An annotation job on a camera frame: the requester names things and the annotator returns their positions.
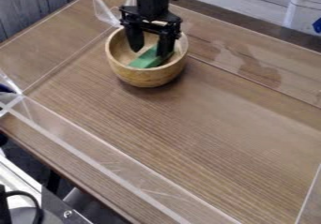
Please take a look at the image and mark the green rectangular block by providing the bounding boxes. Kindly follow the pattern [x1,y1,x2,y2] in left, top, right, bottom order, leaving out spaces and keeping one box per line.
[130,45,174,68]

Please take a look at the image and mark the clear acrylic corner bracket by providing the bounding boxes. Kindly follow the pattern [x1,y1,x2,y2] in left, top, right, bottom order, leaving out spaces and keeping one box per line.
[92,0,120,28]

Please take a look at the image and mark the metal bracket with screw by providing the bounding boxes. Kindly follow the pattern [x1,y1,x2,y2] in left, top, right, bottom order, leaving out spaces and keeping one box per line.
[41,192,92,224]

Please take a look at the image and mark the white bucket in background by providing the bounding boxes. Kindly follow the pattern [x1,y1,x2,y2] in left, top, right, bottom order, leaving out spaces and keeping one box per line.
[283,0,321,37]

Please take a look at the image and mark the black cable loop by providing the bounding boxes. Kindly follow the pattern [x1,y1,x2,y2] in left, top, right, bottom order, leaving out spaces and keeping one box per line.
[4,189,45,224]

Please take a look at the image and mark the brown wooden bowl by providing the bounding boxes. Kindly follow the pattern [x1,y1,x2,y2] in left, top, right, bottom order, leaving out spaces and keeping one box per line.
[106,27,189,88]

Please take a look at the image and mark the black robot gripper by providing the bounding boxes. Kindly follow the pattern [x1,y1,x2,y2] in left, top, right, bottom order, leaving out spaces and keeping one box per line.
[119,0,182,58]

